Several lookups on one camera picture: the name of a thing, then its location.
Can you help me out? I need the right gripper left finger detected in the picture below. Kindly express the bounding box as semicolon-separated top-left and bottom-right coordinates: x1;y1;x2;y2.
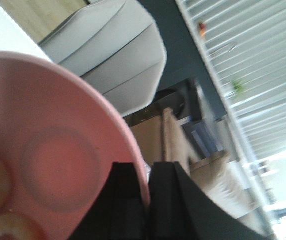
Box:
69;162;146;240

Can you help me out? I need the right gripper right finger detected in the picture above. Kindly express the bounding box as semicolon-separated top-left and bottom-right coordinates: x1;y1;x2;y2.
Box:
148;162;270;240

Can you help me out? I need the pink bowl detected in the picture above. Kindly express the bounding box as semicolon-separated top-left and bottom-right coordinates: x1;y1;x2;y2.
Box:
0;51;150;240

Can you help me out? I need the right grey upholstered chair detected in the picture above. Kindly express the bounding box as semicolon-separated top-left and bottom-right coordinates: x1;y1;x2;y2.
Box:
39;0;167;116

